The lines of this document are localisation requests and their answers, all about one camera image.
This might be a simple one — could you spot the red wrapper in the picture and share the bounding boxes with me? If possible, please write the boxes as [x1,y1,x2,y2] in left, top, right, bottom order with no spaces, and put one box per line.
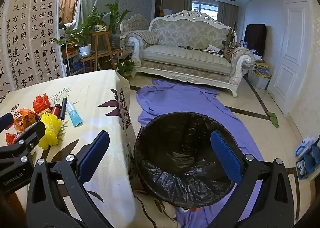
[5,133,20,146]

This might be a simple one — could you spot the black tube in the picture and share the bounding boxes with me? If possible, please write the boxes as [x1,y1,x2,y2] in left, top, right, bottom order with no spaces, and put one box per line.
[58,98,68,120]

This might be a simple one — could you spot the yellow foam fruit net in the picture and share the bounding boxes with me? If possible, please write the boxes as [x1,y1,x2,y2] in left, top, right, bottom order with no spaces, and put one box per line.
[37,113,63,150]

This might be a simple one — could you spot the floral tablecloth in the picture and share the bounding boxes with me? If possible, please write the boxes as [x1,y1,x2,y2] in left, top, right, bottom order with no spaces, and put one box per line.
[0,69,180,228]

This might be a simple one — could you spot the blue shoe rack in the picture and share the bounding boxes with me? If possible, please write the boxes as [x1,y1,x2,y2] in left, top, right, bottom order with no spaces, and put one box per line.
[295,136,320,180]

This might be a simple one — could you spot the small yellow bottle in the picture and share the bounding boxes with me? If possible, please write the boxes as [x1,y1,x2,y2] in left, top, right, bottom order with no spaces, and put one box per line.
[35,108,52,122]

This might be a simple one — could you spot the toy rifle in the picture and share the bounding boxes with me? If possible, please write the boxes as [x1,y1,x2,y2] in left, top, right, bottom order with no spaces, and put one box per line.
[222,22,237,49]

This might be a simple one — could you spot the blue crate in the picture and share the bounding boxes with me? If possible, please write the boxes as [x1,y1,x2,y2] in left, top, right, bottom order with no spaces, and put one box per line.
[71,59,84,75]

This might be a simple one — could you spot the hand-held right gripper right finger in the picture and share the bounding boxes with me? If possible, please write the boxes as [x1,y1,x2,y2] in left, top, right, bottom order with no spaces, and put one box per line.
[207,130,295,228]

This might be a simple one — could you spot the ornate white armchair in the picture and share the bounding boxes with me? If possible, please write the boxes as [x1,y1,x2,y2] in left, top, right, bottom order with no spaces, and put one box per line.
[120,13,150,41]

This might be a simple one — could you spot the black-lined trash bin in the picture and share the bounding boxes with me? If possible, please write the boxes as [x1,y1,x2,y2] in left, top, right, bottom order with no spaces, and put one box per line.
[133,112,244,210]

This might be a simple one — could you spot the white sneakers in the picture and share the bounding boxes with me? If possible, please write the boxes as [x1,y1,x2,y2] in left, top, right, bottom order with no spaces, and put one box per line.
[295,137,314,157]

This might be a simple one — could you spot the beige window curtain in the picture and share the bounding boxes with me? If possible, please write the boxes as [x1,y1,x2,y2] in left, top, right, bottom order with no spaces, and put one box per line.
[161,0,193,16]
[219,1,239,21]

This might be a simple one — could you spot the striped blanket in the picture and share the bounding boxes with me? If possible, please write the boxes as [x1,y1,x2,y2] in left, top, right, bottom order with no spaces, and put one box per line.
[130,31,159,45]

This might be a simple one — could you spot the black covered television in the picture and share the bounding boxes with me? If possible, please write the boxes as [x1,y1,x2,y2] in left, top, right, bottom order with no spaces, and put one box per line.
[244,24,267,56]

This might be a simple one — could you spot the grey storage box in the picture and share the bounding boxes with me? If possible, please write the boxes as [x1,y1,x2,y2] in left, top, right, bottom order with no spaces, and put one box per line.
[250,67,272,90]

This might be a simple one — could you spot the white metal shelf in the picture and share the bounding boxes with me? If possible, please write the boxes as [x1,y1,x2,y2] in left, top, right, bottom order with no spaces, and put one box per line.
[60,42,84,77]

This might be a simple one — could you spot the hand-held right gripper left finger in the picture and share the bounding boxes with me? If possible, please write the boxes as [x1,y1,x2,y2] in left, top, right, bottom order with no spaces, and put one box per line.
[26,130,118,228]

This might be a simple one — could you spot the window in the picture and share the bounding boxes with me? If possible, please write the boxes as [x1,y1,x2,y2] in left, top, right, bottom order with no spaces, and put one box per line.
[191,2,220,19]

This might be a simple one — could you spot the ornate white sofa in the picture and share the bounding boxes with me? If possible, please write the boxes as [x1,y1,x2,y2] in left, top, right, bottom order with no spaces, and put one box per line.
[125,10,255,98]

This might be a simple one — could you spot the stack of papers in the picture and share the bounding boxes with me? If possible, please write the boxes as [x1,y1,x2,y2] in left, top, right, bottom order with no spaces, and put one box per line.
[202,45,225,56]

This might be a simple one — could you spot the plant in white pot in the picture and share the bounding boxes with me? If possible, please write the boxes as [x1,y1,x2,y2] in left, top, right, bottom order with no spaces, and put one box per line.
[54,7,110,57]

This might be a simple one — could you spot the small leafy floor plant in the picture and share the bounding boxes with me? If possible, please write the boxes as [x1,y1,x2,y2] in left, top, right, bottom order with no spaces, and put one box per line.
[116,59,135,76]

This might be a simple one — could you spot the white door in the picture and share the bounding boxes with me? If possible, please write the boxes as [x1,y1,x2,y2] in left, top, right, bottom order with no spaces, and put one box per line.
[266,0,313,119]

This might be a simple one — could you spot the tall potted plant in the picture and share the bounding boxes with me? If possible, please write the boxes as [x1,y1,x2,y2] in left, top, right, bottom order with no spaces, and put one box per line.
[105,2,130,50]

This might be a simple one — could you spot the red foam fruit net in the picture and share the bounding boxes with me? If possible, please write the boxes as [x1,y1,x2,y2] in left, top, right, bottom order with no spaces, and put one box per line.
[33,94,51,114]

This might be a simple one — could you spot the orange wrapper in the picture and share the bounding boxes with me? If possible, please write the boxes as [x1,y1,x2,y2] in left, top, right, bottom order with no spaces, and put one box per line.
[13,109,38,134]

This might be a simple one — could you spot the wooden plant stand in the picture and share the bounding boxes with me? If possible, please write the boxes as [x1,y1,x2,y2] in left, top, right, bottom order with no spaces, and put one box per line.
[81,31,123,71]

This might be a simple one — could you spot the blue and white tube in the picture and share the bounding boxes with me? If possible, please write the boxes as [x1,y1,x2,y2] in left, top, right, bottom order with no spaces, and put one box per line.
[65,101,83,127]

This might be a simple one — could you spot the calligraphy wall hanging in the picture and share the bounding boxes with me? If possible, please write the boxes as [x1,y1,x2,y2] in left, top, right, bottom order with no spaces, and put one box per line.
[0,0,62,104]

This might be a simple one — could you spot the purple floor cloth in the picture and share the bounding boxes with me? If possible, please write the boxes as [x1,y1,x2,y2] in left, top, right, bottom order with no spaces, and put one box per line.
[136,79,264,228]

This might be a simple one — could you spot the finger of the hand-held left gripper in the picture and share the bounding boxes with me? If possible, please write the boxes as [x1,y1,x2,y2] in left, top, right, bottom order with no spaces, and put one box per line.
[0,120,46,161]
[0,112,14,132]

